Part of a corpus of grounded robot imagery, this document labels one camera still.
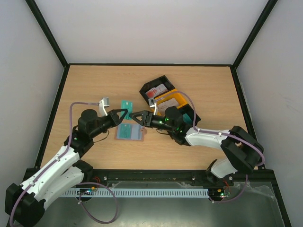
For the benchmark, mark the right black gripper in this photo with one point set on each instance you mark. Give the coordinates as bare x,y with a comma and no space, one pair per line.
146,119

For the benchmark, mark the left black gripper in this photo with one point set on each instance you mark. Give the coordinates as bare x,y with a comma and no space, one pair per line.
115,119

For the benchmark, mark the teal credit card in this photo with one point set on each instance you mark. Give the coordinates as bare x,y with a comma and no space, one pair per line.
124,131
129,106

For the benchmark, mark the brown leather card holder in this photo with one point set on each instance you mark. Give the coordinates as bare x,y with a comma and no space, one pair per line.
138,132

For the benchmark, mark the black bin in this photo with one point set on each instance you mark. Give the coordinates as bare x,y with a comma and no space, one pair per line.
153,83
186,109

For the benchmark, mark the yellow bin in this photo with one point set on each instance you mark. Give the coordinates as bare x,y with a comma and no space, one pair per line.
171,94

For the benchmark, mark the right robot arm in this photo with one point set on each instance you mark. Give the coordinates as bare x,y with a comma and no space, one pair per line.
242,152

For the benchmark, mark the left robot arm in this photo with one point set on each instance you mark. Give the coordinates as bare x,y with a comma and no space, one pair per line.
26,203

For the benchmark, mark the white patterned card stack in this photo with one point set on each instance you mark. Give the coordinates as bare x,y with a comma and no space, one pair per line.
166,104

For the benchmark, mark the red white card stack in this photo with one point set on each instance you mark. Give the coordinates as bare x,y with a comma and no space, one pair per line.
156,91

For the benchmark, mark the teal card stack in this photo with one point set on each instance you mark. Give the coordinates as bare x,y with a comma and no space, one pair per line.
187,119

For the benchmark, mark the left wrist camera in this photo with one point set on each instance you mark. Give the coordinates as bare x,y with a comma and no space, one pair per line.
103,104

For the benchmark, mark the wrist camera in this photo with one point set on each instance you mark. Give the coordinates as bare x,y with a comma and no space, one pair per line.
103,104
153,104

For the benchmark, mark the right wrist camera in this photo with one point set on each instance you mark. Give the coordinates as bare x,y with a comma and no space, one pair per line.
153,104

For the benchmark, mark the light blue cable duct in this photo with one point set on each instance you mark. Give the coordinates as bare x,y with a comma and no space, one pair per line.
138,193

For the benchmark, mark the black frame rail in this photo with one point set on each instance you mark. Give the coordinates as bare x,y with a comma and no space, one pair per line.
192,177

